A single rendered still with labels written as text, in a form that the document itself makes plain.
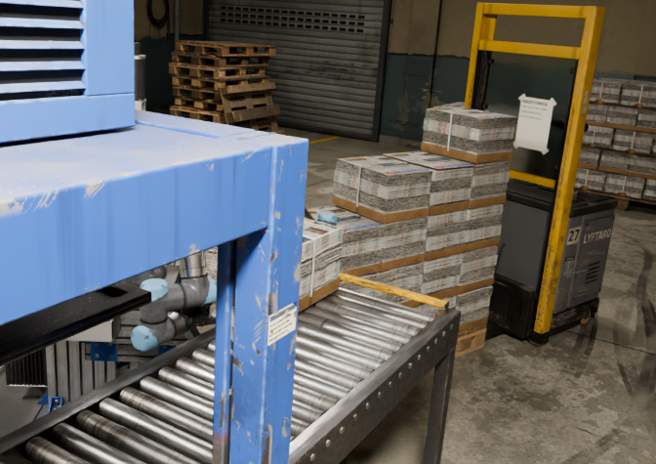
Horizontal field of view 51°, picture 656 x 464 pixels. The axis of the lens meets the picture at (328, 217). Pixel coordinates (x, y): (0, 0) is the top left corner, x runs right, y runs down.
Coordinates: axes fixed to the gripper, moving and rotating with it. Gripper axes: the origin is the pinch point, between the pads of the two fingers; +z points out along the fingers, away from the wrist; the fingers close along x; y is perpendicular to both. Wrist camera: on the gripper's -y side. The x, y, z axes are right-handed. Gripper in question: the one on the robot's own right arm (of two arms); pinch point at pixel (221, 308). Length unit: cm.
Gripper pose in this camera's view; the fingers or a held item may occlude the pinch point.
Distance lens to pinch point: 222.6
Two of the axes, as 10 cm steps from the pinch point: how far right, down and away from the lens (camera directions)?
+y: 0.7, -9.6, -2.8
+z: 5.1, -2.0, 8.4
